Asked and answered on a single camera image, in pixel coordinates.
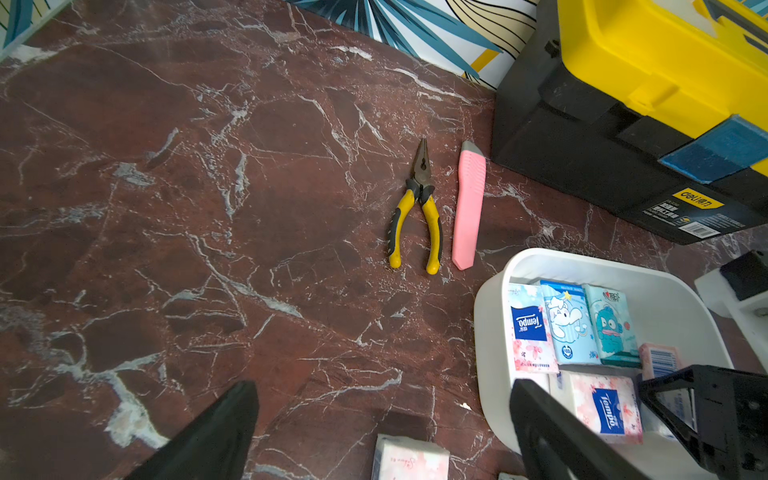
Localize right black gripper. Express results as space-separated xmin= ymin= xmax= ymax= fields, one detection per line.
xmin=639 ymin=250 xmax=767 ymax=479

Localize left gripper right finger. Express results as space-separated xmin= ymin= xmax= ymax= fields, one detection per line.
xmin=509 ymin=379 xmax=646 ymax=479

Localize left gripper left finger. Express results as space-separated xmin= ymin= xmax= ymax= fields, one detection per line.
xmin=128 ymin=380 xmax=259 ymax=479

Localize teal cartoon tissue pack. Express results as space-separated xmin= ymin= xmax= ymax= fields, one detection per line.
xmin=497 ymin=472 xmax=528 ymax=480

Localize pink tempo tissue pack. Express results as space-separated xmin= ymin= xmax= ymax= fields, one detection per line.
xmin=507 ymin=283 xmax=559 ymax=374
xmin=371 ymin=434 xmax=450 ymax=480

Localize blue cartoon tissue pack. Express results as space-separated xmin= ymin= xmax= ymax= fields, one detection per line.
xmin=537 ymin=280 xmax=600 ymax=365

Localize white plastic storage box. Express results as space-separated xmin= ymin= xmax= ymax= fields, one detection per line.
xmin=474 ymin=248 xmax=732 ymax=452

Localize pink tempo pack in box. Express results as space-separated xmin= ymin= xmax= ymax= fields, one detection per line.
xmin=549 ymin=370 xmax=643 ymax=445

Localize teal monster pack in box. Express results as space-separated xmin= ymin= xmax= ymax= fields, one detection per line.
xmin=583 ymin=284 xmax=641 ymax=369

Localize pink utility knife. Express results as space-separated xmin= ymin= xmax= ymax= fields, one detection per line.
xmin=452 ymin=140 xmax=486 ymax=270

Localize yellow black toolbox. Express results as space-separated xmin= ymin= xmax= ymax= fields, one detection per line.
xmin=491 ymin=1 xmax=767 ymax=245

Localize yellow handled pliers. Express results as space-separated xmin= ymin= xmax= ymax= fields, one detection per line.
xmin=387 ymin=138 xmax=443 ymax=275

